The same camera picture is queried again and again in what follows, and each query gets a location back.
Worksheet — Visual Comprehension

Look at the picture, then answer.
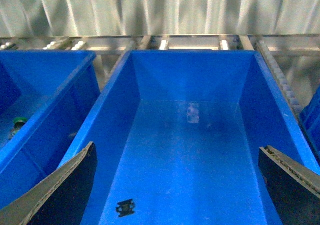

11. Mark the small black clip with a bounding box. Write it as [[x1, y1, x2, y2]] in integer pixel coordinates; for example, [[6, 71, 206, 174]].
[[115, 198, 135, 218]]

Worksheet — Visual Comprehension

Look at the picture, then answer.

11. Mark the blue left parts bin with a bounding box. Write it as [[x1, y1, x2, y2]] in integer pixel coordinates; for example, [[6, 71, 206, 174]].
[[0, 50, 100, 207]]

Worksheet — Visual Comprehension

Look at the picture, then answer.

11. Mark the blue middle plastic bin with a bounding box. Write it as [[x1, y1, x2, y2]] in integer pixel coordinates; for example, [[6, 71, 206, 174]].
[[63, 50, 320, 225]]

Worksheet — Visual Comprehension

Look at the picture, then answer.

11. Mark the green push button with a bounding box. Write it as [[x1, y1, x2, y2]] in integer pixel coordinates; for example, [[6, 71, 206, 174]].
[[8, 116, 28, 140]]

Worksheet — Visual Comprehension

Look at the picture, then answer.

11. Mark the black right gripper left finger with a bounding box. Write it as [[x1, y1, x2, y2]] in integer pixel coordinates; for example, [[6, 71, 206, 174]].
[[0, 141, 97, 225]]

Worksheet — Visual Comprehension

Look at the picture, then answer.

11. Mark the metal roller rack frame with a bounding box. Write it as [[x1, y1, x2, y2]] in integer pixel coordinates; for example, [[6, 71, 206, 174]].
[[0, 34, 320, 113]]

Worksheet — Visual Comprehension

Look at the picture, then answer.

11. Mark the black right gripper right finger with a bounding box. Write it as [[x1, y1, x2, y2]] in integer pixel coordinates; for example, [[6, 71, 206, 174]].
[[258, 145, 320, 225]]

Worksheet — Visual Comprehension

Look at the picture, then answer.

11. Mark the blue right target bin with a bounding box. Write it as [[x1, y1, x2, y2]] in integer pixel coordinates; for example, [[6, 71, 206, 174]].
[[299, 86, 320, 160]]

